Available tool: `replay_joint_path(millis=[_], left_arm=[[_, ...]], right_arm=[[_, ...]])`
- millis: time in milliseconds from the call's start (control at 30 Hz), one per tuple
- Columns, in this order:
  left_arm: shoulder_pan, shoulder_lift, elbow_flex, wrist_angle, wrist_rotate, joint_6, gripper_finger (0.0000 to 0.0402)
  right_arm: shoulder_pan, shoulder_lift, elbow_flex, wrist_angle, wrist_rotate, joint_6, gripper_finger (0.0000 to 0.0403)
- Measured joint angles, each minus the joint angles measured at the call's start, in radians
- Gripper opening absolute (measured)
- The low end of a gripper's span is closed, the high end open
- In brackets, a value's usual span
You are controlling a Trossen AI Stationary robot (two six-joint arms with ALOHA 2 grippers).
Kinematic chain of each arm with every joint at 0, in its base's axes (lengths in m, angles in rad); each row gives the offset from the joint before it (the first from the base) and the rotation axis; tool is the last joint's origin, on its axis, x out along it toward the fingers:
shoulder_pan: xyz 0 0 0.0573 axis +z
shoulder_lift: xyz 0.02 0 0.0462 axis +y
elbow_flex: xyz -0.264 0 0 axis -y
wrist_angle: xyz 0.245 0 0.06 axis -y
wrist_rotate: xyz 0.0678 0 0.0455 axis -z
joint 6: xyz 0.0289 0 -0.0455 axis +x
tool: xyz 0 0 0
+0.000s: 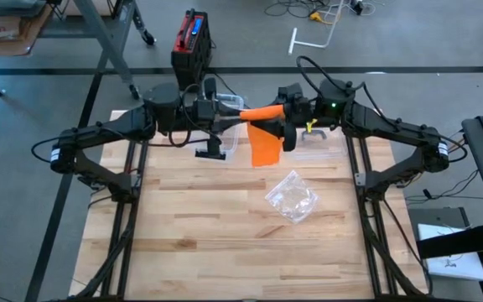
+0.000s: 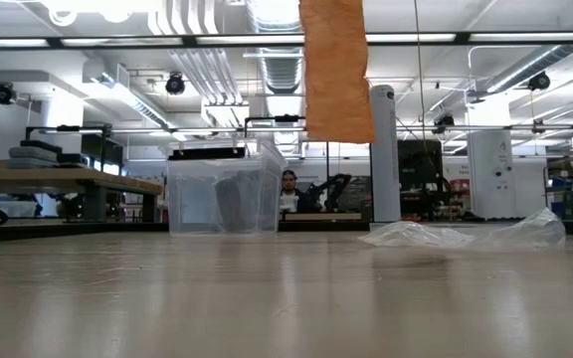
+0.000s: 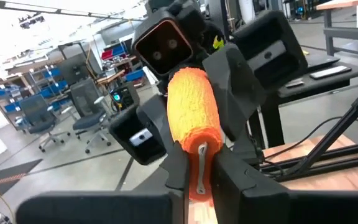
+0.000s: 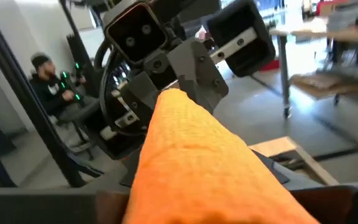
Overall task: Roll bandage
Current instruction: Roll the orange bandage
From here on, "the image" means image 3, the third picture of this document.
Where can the black desk with keyboard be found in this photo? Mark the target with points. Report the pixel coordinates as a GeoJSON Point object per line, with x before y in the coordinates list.
{"type": "Point", "coordinates": [315, 84]}

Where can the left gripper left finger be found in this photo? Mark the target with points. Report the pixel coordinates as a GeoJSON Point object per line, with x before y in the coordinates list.
{"type": "Point", "coordinates": [104, 208]}

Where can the shelf with blue bins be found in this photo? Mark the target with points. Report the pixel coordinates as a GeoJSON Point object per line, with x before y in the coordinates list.
{"type": "Point", "coordinates": [45, 91]}

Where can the shelf with red bins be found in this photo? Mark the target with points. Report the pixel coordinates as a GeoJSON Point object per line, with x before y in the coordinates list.
{"type": "Point", "coordinates": [117, 51]}

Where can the dark floor mat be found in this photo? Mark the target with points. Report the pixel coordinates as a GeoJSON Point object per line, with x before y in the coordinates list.
{"type": "Point", "coordinates": [8, 179]}

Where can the black laptop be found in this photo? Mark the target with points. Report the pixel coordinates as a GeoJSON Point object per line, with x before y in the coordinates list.
{"type": "Point", "coordinates": [320, 62]}

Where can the small black flat device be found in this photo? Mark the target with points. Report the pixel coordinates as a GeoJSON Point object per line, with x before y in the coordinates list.
{"type": "Point", "coordinates": [294, 84]}

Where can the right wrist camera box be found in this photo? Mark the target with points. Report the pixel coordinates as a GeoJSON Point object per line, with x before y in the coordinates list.
{"type": "Point", "coordinates": [166, 46]}

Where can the dark mesh office chair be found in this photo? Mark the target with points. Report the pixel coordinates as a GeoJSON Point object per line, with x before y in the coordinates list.
{"type": "Point", "coordinates": [39, 121]}
{"type": "Point", "coordinates": [87, 121]}

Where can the black display panel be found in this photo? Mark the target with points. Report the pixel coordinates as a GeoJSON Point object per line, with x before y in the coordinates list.
{"type": "Point", "coordinates": [73, 68]}

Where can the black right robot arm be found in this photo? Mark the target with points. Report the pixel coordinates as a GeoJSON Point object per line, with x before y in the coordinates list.
{"type": "Point", "coordinates": [210, 31]}

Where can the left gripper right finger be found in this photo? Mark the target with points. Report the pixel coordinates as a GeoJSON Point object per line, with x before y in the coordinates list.
{"type": "Point", "coordinates": [275, 208]}

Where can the black smartphone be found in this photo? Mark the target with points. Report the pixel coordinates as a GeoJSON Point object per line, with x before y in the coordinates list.
{"type": "Point", "coordinates": [329, 72]}

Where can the light wooden table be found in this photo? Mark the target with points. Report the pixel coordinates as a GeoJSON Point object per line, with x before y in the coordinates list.
{"type": "Point", "coordinates": [340, 31]}

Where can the black unit with cyan display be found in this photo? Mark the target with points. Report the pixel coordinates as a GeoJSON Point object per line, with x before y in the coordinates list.
{"type": "Point", "coordinates": [124, 98]}

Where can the orange elastic bandage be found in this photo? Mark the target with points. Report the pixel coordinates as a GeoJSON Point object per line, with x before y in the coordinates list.
{"type": "Point", "coordinates": [191, 105]}

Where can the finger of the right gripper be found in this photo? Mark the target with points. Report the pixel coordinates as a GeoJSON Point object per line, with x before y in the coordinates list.
{"type": "Point", "coordinates": [157, 115]}
{"type": "Point", "coordinates": [235, 93]}

